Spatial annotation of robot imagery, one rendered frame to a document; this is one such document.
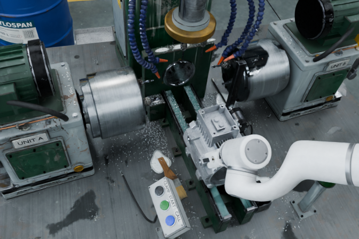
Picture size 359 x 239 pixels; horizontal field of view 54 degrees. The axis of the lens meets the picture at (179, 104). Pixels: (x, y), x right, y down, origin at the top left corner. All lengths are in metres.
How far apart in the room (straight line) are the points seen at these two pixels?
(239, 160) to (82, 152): 0.66
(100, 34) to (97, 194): 1.52
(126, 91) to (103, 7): 2.43
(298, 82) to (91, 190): 0.94
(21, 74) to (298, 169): 0.79
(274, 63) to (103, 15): 2.33
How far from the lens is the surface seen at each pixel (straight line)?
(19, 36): 2.75
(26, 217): 1.46
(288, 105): 1.65
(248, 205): 1.32
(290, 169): 0.84
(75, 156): 1.35
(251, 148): 0.87
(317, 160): 0.82
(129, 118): 1.27
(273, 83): 1.48
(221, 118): 1.25
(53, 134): 1.23
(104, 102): 1.24
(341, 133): 1.80
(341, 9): 1.50
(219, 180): 1.31
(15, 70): 1.13
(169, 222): 1.09
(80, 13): 3.59
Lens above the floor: 2.09
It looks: 50 degrees down
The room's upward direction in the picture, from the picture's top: 6 degrees clockwise
